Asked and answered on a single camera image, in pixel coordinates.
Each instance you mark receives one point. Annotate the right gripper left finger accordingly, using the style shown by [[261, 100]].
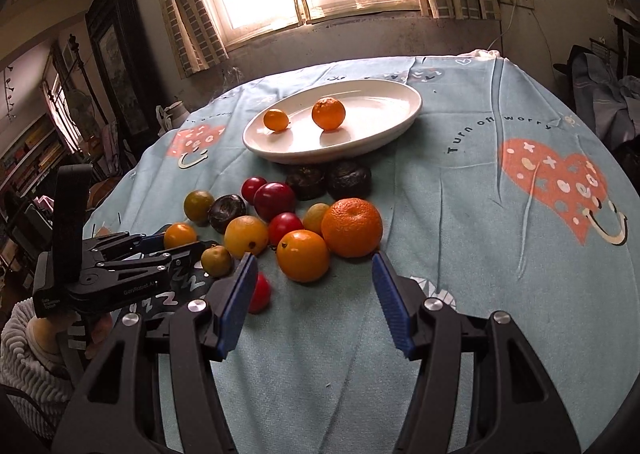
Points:
[[152, 390]]

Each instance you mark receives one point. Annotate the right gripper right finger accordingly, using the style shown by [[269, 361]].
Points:
[[481, 387]]

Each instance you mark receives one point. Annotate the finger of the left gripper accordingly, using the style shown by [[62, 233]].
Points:
[[123, 245], [181, 260]]

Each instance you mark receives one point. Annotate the small rough tangerine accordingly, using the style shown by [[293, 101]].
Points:
[[179, 234]]

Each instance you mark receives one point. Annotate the small yellow-green fruit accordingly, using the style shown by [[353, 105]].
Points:
[[216, 261]]

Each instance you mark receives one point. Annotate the green-orange small fruit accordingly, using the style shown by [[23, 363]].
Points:
[[196, 206]]

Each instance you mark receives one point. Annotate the dark purple passion fruit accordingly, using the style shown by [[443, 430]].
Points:
[[224, 210]]

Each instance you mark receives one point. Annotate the red plum front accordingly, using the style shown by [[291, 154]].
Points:
[[261, 295]]

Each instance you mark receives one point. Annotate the small red plum back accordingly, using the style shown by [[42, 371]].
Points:
[[250, 187]]

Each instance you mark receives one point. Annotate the small orange kumquat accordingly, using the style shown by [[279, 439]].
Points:
[[276, 120]]

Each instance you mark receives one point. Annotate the large rough tangerine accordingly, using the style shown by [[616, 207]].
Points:
[[352, 228]]

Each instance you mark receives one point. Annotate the smooth orange with stem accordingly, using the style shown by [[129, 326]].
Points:
[[328, 113]]

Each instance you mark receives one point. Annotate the person's left hand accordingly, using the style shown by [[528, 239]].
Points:
[[43, 333]]

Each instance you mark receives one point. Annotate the yellow-orange round fruit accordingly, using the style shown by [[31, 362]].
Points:
[[246, 234]]

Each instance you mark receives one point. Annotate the white striped sleeve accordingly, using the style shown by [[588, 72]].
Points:
[[40, 378]]

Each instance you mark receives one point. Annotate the large dark red plum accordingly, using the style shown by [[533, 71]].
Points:
[[273, 199]]

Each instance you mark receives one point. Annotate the red plum middle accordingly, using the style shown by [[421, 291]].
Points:
[[282, 224]]

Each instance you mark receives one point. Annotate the yellow fruit behind oranges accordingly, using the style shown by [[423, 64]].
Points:
[[313, 217]]

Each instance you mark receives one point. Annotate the white kettle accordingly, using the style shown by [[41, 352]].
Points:
[[171, 117]]

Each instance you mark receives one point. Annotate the light blue printed tablecloth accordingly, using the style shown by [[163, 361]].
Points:
[[496, 198]]

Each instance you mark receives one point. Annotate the left checkered curtain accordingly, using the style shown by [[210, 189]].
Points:
[[193, 34]]

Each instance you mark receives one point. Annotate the dark framed picture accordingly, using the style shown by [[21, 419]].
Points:
[[127, 70]]

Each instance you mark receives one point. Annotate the white oval plate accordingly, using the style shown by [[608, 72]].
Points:
[[377, 112]]

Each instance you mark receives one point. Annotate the pile of grey clothes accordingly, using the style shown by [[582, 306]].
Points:
[[608, 106]]

